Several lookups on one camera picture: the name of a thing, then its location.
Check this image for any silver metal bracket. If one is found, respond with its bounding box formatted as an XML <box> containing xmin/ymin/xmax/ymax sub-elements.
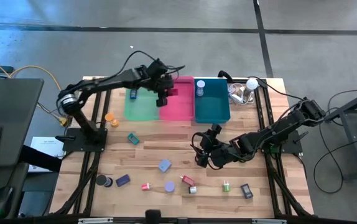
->
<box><xmin>252</xmin><ymin>218</ymin><xmax>287</xmax><ymax>224</ymax></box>
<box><xmin>78</xmin><ymin>217</ymin><xmax>114</xmax><ymax>224</ymax></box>

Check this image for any black desk leg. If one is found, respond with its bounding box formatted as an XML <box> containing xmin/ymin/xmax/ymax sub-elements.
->
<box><xmin>18</xmin><ymin>144</ymin><xmax>63</xmax><ymax>173</ymax></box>

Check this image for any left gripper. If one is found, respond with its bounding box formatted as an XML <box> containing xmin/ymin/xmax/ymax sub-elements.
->
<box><xmin>141</xmin><ymin>58</ymin><xmax>177</xmax><ymax>108</ymax></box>

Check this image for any blue plastic bin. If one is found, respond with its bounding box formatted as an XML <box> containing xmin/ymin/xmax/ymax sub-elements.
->
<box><xmin>193</xmin><ymin>77</ymin><xmax>231</xmax><ymax>124</ymax></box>

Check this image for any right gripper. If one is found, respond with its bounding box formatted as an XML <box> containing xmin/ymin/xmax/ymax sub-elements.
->
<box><xmin>195</xmin><ymin>123</ymin><xmax>238</xmax><ymax>170</ymax></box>

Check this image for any black power cable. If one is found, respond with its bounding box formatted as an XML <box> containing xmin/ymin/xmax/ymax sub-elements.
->
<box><xmin>247</xmin><ymin>76</ymin><xmax>305</xmax><ymax>103</ymax></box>

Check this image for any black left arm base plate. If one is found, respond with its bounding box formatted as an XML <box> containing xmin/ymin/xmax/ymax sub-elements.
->
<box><xmin>55</xmin><ymin>127</ymin><xmax>108</xmax><ymax>153</ymax></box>

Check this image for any white booklet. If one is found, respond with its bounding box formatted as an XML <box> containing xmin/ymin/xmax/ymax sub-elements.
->
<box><xmin>28</xmin><ymin>136</ymin><xmax>65</xmax><ymax>174</ymax></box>

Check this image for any pale lavender cap hourglass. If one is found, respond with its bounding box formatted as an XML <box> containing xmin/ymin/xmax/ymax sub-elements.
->
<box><xmin>195</xmin><ymin>80</ymin><xmax>206</xmax><ymax>97</ymax></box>

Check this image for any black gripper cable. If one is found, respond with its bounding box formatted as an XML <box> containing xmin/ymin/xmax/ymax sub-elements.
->
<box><xmin>112</xmin><ymin>50</ymin><xmax>186</xmax><ymax>82</ymax></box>
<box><xmin>190</xmin><ymin>132</ymin><xmax>216</xmax><ymax>170</ymax></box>

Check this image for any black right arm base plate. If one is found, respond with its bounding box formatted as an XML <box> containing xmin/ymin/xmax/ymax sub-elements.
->
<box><xmin>261</xmin><ymin>129</ymin><xmax>310</xmax><ymax>155</ymax></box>

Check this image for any pink translucent bin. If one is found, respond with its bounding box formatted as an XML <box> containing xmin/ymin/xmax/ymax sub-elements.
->
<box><xmin>159</xmin><ymin>75</ymin><xmax>195</xmax><ymax>122</ymax></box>

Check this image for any green translucent bin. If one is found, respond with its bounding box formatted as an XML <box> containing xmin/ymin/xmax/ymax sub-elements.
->
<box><xmin>124</xmin><ymin>76</ymin><xmax>161</xmax><ymax>122</ymax></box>

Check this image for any orange hourglass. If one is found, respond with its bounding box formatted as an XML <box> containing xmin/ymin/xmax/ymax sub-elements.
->
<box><xmin>104</xmin><ymin>112</ymin><xmax>120</xmax><ymax>128</ymax></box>

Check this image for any black floor cable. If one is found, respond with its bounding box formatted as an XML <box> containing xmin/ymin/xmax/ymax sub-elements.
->
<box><xmin>313</xmin><ymin>88</ymin><xmax>357</xmax><ymax>194</ymax></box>

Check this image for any white cable bundle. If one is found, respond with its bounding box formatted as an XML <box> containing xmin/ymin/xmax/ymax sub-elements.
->
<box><xmin>227</xmin><ymin>82</ymin><xmax>256</xmax><ymax>105</ymax></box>

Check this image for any teal digital timer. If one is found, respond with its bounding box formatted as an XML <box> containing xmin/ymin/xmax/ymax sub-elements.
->
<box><xmin>126</xmin><ymin>133</ymin><xmax>140</xmax><ymax>146</ymax></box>

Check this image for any light blue cube charger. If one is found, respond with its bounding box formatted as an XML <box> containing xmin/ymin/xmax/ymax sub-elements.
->
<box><xmin>157</xmin><ymin>159</ymin><xmax>172</xmax><ymax>174</ymax></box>

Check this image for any black computer mouse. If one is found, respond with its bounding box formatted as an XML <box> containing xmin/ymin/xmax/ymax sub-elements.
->
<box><xmin>0</xmin><ymin>185</ymin><xmax>14</xmax><ymax>218</ymax></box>

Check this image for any indigo digital timer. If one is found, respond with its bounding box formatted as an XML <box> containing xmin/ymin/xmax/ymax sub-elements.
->
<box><xmin>115</xmin><ymin>174</ymin><xmax>131</xmax><ymax>188</ymax></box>

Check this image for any yellow cable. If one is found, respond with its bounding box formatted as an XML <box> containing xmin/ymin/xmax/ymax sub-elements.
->
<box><xmin>0</xmin><ymin>52</ymin><xmax>71</xmax><ymax>128</ymax></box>

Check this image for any grey desk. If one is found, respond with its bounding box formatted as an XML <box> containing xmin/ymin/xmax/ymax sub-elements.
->
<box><xmin>0</xmin><ymin>77</ymin><xmax>45</xmax><ymax>170</ymax></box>

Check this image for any white light bulb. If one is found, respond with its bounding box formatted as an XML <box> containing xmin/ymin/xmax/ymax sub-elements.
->
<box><xmin>243</xmin><ymin>77</ymin><xmax>259</xmax><ymax>97</ymax></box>

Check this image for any dark blue digital timer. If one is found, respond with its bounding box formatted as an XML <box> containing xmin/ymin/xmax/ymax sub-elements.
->
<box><xmin>239</xmin><ymin>183</ymin><xmax>254</xmax><ymax>200</ymax></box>

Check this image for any black aluminium table frame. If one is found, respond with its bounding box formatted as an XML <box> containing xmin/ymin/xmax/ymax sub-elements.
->
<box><xmin>49</xmin><ymin>76</ymin><xmax>315</xmax><ymax>220</ymax></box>

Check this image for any black mount block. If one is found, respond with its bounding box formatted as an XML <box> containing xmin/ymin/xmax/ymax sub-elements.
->
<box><xmin>144</xmin><ymin>209</ymin><xmax>162</xmax><ymax>224</ymax></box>

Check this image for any black hourglass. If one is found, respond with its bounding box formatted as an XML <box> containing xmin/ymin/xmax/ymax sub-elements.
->
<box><xmin>95</xmin><ymin>174</ymin><xmax>114</xmax><ymax>189</ymax></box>

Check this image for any red box wall charger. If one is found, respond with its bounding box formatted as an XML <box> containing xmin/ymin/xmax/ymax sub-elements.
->
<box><xmin>179</xmin><ymin>175</ymin><xmax>196</xmax><ymax>187</ymax></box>

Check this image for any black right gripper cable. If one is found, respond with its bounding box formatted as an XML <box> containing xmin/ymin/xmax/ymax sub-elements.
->
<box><xmin>190</xmin><ymin>132</ymin><xmax>216</xmax><ymax>170</ymax></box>

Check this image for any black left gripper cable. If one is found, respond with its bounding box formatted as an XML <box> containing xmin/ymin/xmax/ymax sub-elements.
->
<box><xmin>112</xmin><ymin>50</ymin><xmax>186</xmax><ymax>82</ymax></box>

